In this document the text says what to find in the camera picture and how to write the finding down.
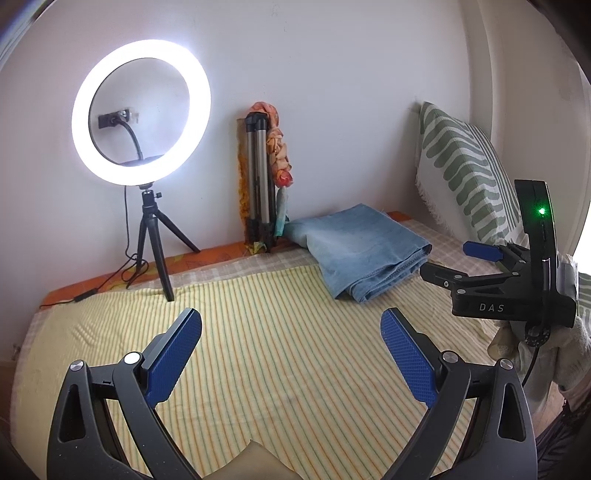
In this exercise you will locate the folded silver tripod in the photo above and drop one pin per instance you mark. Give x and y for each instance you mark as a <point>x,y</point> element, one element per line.
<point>258,161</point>

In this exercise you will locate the light blue denim pants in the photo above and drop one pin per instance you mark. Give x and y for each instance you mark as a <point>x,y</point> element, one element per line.
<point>360,249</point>

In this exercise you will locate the person's right forearm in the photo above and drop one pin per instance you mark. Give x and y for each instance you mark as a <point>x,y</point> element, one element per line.
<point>545,401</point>

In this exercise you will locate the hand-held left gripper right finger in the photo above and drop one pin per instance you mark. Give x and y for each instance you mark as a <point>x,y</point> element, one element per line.
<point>411,355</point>

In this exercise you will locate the yellow striped cloth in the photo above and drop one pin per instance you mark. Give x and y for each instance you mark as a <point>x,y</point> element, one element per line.
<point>277,346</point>

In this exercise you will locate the orange floral cloth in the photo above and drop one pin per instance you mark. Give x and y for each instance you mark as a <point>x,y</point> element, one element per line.
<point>277,147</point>

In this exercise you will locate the beige checked bedsheet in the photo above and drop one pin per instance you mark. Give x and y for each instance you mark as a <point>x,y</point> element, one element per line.
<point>448,240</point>

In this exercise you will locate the person's right hand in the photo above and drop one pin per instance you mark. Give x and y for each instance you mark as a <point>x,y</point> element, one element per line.
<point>568,350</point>

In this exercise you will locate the green patterned fringed pillow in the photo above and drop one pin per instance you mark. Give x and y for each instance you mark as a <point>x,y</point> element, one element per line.
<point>461,161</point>

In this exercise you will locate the black phone holder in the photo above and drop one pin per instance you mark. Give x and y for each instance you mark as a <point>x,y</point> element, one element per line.
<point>111,121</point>

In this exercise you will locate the person's dark clothing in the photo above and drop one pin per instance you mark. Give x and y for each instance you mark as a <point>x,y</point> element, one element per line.
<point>572,443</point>

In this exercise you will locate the small black tripod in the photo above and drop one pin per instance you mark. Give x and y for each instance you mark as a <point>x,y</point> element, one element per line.
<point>150,230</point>

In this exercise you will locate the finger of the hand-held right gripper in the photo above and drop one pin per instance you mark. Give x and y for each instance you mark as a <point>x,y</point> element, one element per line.
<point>438,273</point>
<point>482,250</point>

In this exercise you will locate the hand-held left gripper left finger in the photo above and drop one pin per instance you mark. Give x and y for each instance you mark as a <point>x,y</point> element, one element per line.
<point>178,350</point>

